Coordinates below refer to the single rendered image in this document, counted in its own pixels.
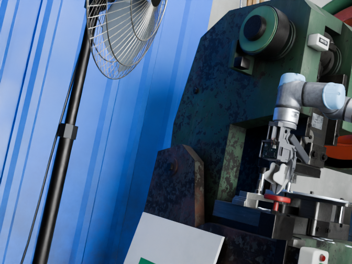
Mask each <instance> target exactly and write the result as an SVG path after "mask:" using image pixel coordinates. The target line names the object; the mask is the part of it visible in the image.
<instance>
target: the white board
mask: <svg viewBox="0 0 352 264"><path fill-rule="evenodd" d="M224 238H225V237H223V236H220V235H217V234H213V233H210V232H206V231H204V230H201V229H197V228H194V227H191V226H188V225H184V224H181V223H178V222H174V221H171V220H168V219H165V218H162V217H159V216H155V215H152V214H149V213H145V212H143V213H142V216H141V218H140V221H139V224H138V226H137V229H136V232H135V234H134V237H133V240H132V242H131V245H130V248H129V250H128V253H127V256H126V258H125V261H124V264H216V262H217V259H218V256H219V253H220V250H221V247H222V244H223V241H224Z"/></svg>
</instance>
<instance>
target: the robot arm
mask: <svg viewBox="0 0 352 264"><path fill-rule="evenodd" d="M301 106H304V107H315V108H318V109H319V110H320V111H321V112H322V113H323V114H324V115H325V116H326V117H327V118H329V119H333V120H338V119H339V120H343V121H346V122H349V123H352V98H350V97H346V96H345V87H344V86H343V85H342V84H336V83H332V82H331V83H320V82H306V81H305V77H304V76H303V75H301V74H296V73H285V74H283V75H282V76H281V79H280V83H279V86H278V94H277V100H276V106H275V109H274V115H273V121H274V122H269V126H268V132H267V138H266V140H262V141H261V147H260V153H259V157H261V158H264V159H266V160H269V167H270V169H269V171H266V172H265V173H264V175H263V177H264V179H265V180H267V181H268V182H270V183H271V186H272V190H273V192H274V194H279V193H280V192H281V190H282V189H283V188H284V187H285V185H286V184H287V182H288V180H289V179H290V178H291V176H292V174H293V173H294V170H295V166H296V163H302V164H307V163H308V162H309V160H310V158H309V156H308V155H307V153H306V152H305V150H304V149H303V147H302V146H301V144H300V143H299V141H298V140H297V138H296V137H295V135H294V134H290V131H294V130H296V127H297V124H298V120H299V113H300V109H301ZM262 146H264V148H263V154H261V150H262ZM282 162H284V164H281V163H282ZM278 164H281V166H279V165H278Z"/></svg>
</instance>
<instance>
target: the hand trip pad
mask: <svg viewBox="0 0 352 264"><path fill-rule="evenodd" d="M264 199H269V200H274V202H273V208H272V210H274V211H278V207H279V202H285V203H290V200H291V199H290V198H288V197H284V196H278V195H273V194H267V193H265V194H264Z"/></svg>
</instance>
